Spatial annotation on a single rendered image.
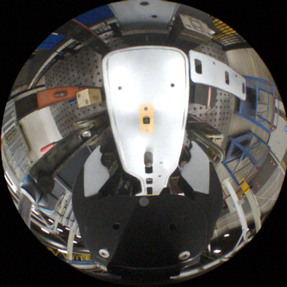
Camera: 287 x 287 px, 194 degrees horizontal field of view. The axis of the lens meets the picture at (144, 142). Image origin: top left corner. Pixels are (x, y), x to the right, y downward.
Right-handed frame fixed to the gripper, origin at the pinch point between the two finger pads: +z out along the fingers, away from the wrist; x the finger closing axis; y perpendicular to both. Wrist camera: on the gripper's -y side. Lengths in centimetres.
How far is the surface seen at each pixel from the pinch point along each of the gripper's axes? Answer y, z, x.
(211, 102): -5.4, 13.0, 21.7
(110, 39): -50, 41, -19
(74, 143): 0.0, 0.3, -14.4
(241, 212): 279, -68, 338
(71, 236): 580, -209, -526
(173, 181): 38.0, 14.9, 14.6
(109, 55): -18.4, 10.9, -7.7
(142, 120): 0.1, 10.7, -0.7
